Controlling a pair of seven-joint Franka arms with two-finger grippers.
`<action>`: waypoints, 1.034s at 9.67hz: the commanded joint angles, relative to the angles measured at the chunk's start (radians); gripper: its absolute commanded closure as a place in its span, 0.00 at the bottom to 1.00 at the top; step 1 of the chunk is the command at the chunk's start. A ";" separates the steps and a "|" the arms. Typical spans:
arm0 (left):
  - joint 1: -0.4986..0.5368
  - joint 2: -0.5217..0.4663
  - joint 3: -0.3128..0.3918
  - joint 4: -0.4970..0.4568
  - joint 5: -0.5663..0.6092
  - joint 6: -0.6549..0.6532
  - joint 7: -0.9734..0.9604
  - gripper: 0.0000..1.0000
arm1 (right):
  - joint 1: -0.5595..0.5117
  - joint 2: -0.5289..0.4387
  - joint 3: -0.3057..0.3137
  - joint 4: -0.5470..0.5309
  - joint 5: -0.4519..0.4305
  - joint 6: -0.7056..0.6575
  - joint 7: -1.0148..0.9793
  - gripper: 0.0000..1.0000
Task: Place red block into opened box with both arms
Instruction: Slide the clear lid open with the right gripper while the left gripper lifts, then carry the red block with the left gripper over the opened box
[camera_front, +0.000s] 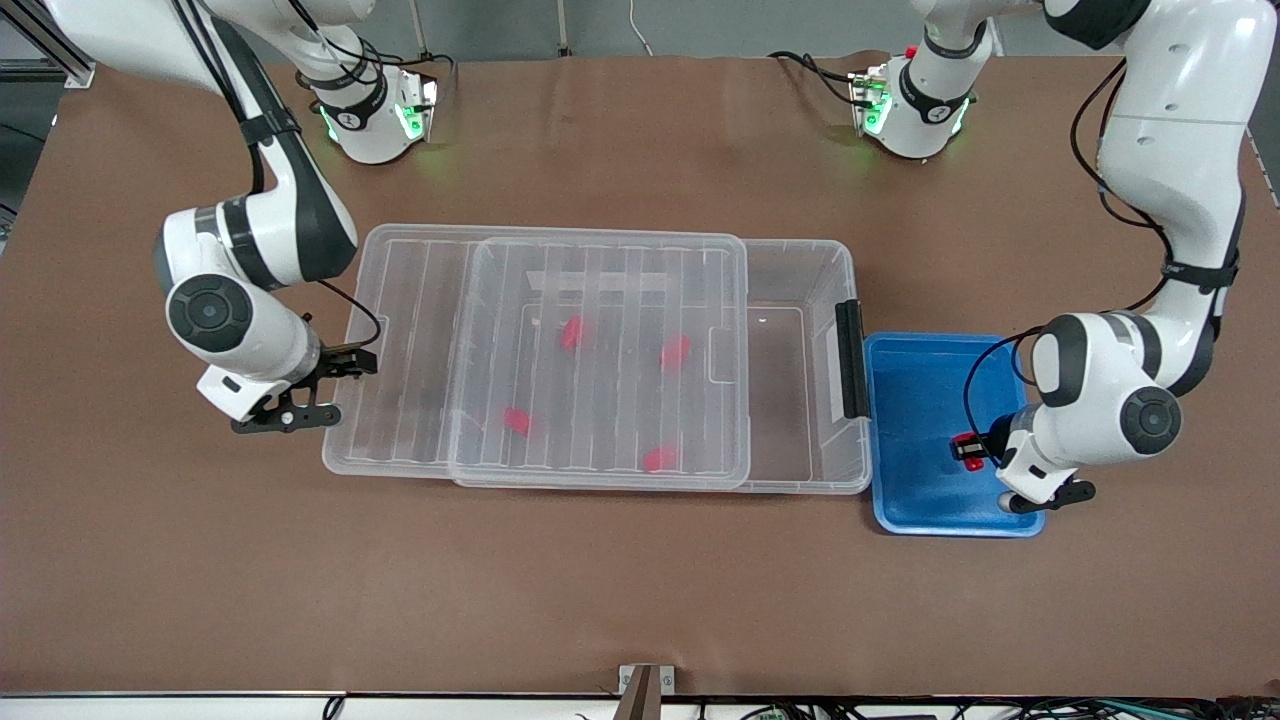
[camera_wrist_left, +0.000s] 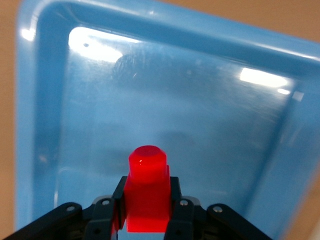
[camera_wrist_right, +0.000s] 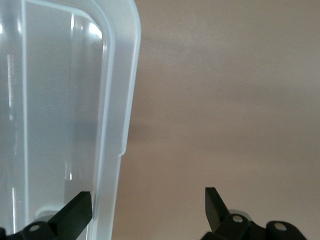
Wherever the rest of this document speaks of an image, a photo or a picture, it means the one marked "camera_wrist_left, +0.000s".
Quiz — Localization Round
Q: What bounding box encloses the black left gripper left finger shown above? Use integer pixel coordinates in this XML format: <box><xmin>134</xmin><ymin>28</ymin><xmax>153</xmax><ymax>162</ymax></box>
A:
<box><xmin>84</xmin><ymin>175</ymin><xmax>129</xmax><ymax>240</ymax></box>

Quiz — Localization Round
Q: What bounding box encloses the blue plastic tray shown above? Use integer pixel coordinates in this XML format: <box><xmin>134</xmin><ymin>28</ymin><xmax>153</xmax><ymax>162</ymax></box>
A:
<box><xmin>14</xmin><ymin>0</ymin><xmax>320</xmax><ymax>240</ymax></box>

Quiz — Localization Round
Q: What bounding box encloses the red block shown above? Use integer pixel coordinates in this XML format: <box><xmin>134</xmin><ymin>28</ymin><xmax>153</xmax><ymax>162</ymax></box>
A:
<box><xmin>124</xmin><ymin>144</ymin><xmax>172</xmax><ymax>234</ymax></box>

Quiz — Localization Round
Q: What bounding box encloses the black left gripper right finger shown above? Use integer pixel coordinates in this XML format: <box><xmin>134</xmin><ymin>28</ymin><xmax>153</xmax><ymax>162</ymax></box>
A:
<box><xmin>161</xmin><ymin>176</ymin><xmax>201</xmax><ymax>240</ymax></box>

